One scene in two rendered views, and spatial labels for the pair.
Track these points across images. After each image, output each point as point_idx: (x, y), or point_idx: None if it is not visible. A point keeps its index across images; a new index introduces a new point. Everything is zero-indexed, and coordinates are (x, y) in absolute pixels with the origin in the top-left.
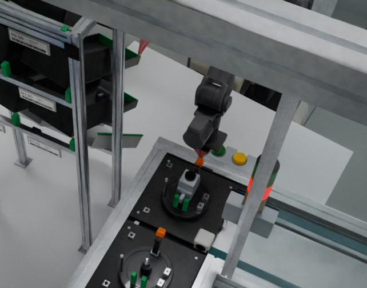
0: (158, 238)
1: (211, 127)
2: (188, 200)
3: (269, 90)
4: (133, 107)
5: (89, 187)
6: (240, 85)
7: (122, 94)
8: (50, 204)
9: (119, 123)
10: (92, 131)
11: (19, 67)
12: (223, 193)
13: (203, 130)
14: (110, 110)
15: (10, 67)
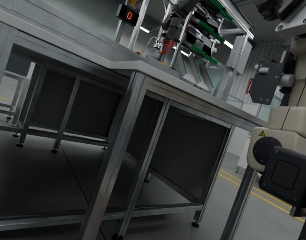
0: (136, 52)
1: (168, 20)
2: (147, 55)
3: (267, 163)
4: (189, 45)
5: (161, 50)
6: (254, 135)
7: (185, 25)
8: None
9: (179, 38)
10: (188, 69)
11: (208, 54)
12: None
13: (167, 19)
14: (184, 37)
15: (207, 52)
